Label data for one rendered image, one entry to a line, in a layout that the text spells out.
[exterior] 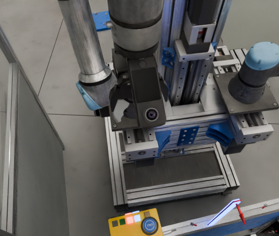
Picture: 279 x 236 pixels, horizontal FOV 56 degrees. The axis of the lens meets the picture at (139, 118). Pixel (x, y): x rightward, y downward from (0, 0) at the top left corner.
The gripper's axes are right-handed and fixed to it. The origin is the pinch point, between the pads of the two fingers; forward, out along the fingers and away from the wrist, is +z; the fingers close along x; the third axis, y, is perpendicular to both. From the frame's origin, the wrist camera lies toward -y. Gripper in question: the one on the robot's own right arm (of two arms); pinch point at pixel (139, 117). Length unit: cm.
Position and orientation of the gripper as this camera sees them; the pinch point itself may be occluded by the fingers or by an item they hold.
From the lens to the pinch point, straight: 56.2
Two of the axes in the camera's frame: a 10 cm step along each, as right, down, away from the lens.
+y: -2.3, -8.2, 5.3
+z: 0.0, 5.4, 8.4
